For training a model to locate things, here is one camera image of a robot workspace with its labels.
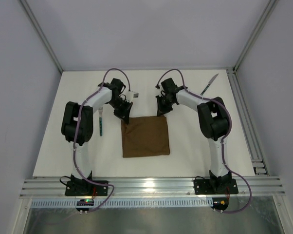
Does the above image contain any brown cloth napkin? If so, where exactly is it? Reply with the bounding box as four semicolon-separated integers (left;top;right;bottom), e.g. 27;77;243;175
121;116;170;158

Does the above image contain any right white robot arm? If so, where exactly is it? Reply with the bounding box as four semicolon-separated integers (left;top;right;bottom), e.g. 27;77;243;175
156;78;233;195

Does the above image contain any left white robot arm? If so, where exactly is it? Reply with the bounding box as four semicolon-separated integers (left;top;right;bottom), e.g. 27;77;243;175
61;78;133;196

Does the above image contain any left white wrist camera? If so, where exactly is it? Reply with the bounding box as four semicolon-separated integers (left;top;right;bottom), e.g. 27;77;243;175
126;91;139;101

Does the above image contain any fork with green handle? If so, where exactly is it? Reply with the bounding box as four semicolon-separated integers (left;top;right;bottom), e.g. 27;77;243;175
98;106;103;137

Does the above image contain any knife with green handle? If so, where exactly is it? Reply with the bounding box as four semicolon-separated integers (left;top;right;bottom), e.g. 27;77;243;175
201;74;219;96

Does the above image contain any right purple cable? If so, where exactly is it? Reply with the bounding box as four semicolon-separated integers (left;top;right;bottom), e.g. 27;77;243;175
156;69;253;215

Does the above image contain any aluminium mounting rail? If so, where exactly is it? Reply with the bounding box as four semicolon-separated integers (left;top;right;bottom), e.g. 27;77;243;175
19;176;285;198

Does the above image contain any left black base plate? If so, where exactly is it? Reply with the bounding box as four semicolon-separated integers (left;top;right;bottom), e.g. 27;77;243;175
65;179;108;196

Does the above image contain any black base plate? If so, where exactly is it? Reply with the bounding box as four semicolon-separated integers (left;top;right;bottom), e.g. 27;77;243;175
65;179;108;196
193;176;239;195

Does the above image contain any slotted cable duct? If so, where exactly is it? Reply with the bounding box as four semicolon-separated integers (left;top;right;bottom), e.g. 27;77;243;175
30;197;213;209

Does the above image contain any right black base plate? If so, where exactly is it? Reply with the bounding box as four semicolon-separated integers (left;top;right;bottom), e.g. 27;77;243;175
193;176;239;195

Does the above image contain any right side aluminium rail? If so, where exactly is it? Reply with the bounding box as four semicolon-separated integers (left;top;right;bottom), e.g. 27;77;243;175
226;68;269;176

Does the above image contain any left aluminium frame post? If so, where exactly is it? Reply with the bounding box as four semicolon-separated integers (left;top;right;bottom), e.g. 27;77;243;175
18;0;64;74

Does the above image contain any aluminium frame post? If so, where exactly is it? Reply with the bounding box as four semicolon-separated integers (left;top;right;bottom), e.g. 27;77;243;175
233;0;279;72
18;0;64;74

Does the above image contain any right aluminium frame post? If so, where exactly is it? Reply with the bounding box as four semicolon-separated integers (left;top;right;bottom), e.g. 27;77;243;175
233;0;279;72

